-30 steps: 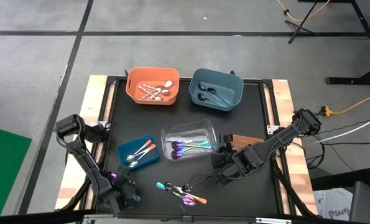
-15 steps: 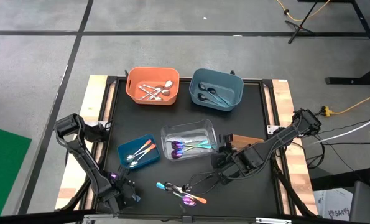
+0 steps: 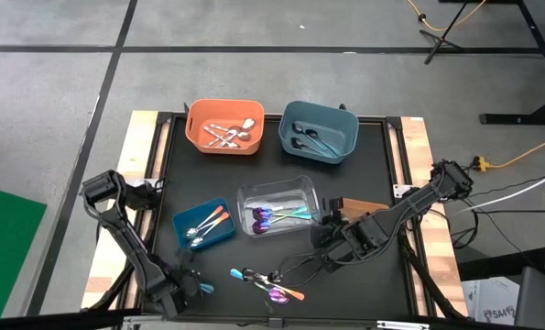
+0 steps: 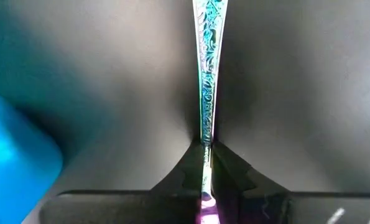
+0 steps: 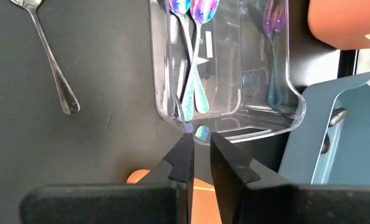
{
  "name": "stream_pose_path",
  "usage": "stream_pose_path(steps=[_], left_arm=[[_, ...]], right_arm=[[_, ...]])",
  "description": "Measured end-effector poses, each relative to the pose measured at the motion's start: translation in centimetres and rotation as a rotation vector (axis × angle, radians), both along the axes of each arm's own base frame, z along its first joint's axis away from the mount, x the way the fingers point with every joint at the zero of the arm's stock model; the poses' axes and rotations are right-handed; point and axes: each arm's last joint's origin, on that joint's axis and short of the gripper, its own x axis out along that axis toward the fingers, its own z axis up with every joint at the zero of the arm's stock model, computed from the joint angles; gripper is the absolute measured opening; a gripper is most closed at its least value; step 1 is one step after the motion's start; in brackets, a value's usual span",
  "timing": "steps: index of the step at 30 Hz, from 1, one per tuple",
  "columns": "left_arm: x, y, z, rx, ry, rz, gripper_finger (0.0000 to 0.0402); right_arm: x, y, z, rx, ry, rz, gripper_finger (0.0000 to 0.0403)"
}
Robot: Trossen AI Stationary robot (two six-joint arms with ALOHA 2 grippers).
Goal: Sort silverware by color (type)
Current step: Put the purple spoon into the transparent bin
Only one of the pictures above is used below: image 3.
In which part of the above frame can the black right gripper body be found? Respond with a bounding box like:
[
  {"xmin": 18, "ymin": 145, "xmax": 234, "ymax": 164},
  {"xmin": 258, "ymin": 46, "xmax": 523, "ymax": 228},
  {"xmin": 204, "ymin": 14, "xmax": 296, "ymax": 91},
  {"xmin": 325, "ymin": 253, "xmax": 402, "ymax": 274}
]
[{"xmin": 311, "ymin": 217, "xmax": 361, "ymax": 263}]

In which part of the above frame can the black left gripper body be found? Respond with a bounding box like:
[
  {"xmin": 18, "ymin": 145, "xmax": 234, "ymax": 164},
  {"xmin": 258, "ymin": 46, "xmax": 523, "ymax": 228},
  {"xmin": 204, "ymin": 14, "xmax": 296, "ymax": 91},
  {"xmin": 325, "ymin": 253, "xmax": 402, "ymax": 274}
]
[{"xmin": 163, "ymin": 268, "xmax": 196, "ymax": 302}]

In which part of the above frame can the silver spoon orange handle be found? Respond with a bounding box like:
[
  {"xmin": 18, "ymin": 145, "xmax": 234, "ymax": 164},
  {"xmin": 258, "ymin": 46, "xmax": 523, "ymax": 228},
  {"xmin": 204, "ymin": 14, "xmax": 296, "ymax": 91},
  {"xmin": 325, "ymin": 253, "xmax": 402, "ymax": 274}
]
[
  {"xmin": 183, "ymin": 204, "xmax": 226, "ymax": 239},
  {"xmin": 255, "ymin": 272, "xmax": 306, "ymax": 302},
  {"xmin": 189, "ymin": 211, "xmax": 232, "ymax": 248}
]

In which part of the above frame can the clear plastic bin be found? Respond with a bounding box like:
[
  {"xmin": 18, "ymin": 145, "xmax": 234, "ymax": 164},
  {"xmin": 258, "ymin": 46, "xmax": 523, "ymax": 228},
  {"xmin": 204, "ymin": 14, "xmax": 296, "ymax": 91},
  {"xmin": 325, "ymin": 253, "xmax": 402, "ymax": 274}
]
[{"xmin": 235, "ymin": 174, "xmax": 322, "ymax": 239}]

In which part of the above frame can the large blue-grey plastic bin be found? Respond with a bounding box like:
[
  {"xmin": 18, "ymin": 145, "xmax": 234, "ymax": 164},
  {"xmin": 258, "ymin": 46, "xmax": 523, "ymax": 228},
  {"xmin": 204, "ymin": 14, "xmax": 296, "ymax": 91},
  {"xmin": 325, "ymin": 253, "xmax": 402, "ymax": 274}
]
[{"xmin": 278, "ymin": 100, "xmax": 361, "ymax": 165}]

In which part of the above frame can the small orange tray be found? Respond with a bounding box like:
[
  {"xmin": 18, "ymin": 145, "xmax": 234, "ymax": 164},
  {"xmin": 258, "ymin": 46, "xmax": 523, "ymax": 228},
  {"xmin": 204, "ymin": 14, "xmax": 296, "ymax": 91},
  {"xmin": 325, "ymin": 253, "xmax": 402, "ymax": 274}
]
[{"xmin": 333, "ymin": 196, "xmax": 392, "ymax": 226}]

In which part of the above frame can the small blue tray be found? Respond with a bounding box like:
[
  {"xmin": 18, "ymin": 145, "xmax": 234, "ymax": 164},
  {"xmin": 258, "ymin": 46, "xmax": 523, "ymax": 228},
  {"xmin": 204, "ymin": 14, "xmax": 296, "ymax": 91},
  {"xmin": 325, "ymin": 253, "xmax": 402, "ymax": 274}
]
[{"xmin": 171, "ymin": 196, "xmax": 237, "ymax": 251}]

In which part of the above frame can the large orange plastic bin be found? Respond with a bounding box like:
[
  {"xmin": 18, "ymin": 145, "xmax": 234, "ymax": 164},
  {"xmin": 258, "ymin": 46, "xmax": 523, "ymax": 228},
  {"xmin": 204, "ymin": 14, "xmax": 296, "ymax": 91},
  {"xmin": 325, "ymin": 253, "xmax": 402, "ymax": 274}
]
[{"xmin": 184, "ymin": 98, "xmax": 266, "ymax": 156}]

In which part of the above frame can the white cardboard box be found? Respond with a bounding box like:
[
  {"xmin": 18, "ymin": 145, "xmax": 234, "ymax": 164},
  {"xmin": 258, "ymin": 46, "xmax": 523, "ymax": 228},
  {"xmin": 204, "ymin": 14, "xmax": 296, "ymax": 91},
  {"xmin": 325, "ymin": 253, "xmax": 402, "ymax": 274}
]
[{"xmin": 462, "ymin": 277, "xmax": 523, "ymax": 327}]

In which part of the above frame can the green floor mat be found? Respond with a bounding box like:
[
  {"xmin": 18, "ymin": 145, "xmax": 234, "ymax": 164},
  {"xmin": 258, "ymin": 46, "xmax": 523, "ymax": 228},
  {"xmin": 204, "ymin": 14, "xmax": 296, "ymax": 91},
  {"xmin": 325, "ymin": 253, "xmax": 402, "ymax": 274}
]
[{"xmin": 0, "ymin": 182, "xmax": 48, "ymax": 321}]

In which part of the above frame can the black tripod stand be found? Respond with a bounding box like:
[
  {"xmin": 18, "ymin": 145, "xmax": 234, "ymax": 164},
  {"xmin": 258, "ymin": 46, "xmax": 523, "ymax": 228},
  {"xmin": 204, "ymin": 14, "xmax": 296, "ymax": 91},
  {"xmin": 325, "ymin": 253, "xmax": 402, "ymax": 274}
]
[{"xmin": 418, "ymin": 0, "xmax": 468, "ymax": 65}]

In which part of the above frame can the dark grey cabinet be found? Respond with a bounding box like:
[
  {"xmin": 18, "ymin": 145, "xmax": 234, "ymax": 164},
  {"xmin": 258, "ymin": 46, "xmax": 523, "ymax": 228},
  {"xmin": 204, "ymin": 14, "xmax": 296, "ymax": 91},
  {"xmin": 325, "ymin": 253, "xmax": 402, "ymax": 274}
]
[{"xmin": 513, "ymin": 150, "xmax": 545, "ymax": 330}]

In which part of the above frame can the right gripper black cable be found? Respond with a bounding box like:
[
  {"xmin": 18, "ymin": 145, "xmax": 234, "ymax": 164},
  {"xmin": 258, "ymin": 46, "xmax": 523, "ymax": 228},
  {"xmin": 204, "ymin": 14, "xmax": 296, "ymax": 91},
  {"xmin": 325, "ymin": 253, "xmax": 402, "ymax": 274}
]
[{"xmin": 277, "ymin": 254, "xmax": 329, "ymax": 289}]

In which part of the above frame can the black metal table frame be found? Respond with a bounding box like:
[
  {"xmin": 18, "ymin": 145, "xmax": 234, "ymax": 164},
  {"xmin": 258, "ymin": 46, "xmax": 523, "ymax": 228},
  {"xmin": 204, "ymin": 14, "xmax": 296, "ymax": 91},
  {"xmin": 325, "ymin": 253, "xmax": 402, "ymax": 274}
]
[{"xmin": 82, "ymin": 109, "xmax": 477, "ymax": 330}]

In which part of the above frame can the black power cable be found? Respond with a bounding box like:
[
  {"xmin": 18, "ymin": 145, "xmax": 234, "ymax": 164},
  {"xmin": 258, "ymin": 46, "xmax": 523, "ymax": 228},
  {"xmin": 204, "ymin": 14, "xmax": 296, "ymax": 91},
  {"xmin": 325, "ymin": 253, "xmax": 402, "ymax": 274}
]
[
  {"xmin": 434, "ymin": 173, "xmax": 545, "ymax": 251},
  {"xmin": 94, "ymin": 214, "xmax": 106, "ymax": 247}
]

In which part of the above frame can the yellow extension cord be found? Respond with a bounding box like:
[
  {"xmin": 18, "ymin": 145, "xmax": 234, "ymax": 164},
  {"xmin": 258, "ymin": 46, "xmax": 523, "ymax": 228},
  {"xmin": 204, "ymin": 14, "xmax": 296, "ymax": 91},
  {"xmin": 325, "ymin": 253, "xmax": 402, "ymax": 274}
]
[{"xmin": 472, "ymin": 131, "xmax": 545, "ymax": 173}]

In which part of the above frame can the thin yellow floor cable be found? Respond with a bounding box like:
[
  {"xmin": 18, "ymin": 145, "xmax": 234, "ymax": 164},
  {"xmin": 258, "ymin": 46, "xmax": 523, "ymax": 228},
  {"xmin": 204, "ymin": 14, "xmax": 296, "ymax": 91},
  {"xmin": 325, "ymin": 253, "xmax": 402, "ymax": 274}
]
[{"xmin": 407, "ymin": 0, "xmax": 487, "ymax": 33}]

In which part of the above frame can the black desk frame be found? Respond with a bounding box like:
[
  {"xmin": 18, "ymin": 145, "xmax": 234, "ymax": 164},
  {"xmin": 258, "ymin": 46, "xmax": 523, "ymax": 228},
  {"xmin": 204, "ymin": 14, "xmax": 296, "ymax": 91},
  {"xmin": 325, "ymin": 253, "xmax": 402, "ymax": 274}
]
[{"xmin": 439, "ymin": 0, "xmax": 545, "ymax": 126}]

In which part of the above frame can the white cable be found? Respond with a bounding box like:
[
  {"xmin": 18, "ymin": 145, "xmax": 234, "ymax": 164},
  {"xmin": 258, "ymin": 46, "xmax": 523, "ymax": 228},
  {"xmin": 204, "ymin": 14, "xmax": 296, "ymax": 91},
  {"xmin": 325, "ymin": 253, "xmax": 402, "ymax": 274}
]
[{"xmin": 454, "ymin": 165, "xmax": 545, "ymax": 216}]

